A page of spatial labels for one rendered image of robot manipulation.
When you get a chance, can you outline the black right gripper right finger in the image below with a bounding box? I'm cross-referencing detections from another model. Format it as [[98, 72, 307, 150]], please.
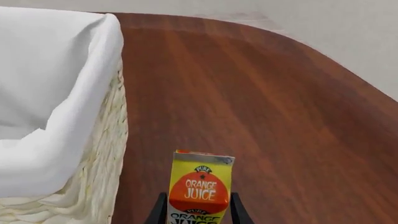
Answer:
[[230, 191, 256, 224]]

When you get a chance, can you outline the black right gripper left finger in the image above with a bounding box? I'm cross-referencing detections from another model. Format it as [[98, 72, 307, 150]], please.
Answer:
[[145, 192, 170, 224]]

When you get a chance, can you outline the yellow orange juice carton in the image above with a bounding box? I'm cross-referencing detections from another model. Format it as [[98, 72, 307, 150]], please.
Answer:
[[167, 149, 236, 224]]

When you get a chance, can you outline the white woven basket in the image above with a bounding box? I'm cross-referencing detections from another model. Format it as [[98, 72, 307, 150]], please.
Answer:
[[0, 55, 129, 224]]

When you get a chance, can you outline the white cloth basket liner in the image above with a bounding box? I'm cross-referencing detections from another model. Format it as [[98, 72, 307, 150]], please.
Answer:
[[0, 6, 124, 198]]

